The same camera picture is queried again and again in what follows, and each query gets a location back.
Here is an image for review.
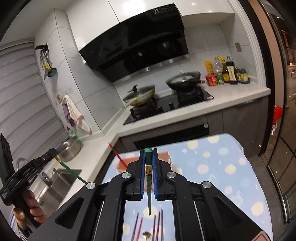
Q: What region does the bright red chopstick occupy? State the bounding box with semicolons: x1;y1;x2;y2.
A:
108;143;127;168

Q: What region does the green chopstick gold band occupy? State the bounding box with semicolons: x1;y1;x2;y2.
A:
55;156;87;184

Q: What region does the dark maroon chopstick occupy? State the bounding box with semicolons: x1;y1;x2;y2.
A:
131;213;139;241

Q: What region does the purple brown chopstick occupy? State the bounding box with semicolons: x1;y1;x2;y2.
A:
161;209;164;241

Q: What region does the gold flower spoon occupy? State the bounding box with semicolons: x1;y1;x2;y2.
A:
142;232;152;241

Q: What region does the red twisted chopstick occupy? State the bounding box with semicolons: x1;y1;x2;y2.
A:
136;218;143;241

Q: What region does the person's left hand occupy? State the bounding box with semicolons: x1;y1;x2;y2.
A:
13;190;47;230

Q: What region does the chrome faucet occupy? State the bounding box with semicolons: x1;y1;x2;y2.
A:
17;157;53;185

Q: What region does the steel sink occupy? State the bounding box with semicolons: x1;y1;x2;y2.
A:
34;168;77;217

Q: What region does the beige wok with lid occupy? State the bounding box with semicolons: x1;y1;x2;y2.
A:
123;85;155;107

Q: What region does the black gas stove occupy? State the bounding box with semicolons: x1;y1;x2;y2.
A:
124;86;214;125

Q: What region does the stainless steel bowl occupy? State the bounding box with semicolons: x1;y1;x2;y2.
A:
56;137;81;162

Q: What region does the blue patterned tablecloth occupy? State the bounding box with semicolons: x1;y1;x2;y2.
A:
101;133;275;241

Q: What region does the green dish soap bottle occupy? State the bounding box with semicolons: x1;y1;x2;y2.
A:
66;126;82;146

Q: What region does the pink hanging towel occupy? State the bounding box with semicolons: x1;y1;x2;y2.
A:
62;94;92;135

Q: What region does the purple hanging cloth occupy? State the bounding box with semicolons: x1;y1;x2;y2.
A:
62;104;75;127

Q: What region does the dark red chopstick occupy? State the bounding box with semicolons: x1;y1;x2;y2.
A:
155;211;161;241

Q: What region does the black wok with lid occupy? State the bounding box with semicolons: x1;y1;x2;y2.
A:
166;71;205;92

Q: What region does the red instant noodle cup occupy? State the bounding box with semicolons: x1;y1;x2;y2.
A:
205;74;218;86

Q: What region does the small green cap jar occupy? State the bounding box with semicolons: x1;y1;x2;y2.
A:
217;74;224;85

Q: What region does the yellow seasoning packet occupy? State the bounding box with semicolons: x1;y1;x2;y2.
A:
204;61;214;75

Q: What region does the brown sauce bottle yellow cap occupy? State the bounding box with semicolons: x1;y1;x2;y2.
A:
220;55;230;83

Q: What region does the clear plastic bottle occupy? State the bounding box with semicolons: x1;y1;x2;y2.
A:
213;56;223;74

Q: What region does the small green jar set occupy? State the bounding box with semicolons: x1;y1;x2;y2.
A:
235;67;250;84

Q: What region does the dark soy sauce bottle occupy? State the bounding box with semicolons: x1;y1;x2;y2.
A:
226;56;238;85

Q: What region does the black range hood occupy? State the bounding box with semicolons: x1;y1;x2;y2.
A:
79;4;189;82

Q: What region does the hanging utensil rack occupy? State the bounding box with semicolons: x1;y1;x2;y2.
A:
35;44;57;80

